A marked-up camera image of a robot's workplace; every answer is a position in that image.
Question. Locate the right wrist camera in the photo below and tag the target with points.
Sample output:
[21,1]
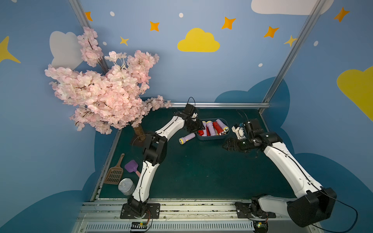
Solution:
[239,131]

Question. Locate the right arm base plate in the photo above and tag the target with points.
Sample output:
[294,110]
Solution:
[244,210]

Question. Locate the pink cherry blossom tree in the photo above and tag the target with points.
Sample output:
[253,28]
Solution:
[111,100]

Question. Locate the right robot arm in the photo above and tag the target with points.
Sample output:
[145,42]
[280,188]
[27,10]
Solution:
[312,203]

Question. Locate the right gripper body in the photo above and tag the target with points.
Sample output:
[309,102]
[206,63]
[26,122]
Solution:
[236,144]

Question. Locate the brown litter scoop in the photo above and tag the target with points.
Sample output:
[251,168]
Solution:
[114,174]

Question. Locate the purple flashlight bottom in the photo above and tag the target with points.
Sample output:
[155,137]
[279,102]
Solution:
[224,127]

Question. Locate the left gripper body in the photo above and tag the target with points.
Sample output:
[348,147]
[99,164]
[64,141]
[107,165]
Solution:
[196,126]

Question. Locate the clear blue storage box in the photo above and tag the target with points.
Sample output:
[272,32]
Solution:
[204,138]

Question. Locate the purple pink spatula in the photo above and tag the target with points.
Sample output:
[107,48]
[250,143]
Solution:
[132,167]

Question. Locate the tree base plate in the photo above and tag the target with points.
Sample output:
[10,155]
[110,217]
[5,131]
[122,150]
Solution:
[139,141]

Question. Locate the purple flashlight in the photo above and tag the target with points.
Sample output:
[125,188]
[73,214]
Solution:
[187,138]
[211,128]
[205,128]
[224,127]

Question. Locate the silver tin can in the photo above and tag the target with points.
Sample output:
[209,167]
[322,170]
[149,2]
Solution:
[126,187]

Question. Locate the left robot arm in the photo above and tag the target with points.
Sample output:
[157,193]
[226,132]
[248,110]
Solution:
[155,151]

